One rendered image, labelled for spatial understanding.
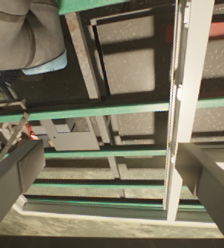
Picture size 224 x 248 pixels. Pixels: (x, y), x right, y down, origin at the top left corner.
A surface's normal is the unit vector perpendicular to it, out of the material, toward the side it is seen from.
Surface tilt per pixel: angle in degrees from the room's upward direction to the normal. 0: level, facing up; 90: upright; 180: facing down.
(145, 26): 0
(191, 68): 0
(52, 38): 75
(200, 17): 0
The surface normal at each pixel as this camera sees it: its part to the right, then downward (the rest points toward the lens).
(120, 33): -0.12, 0.65
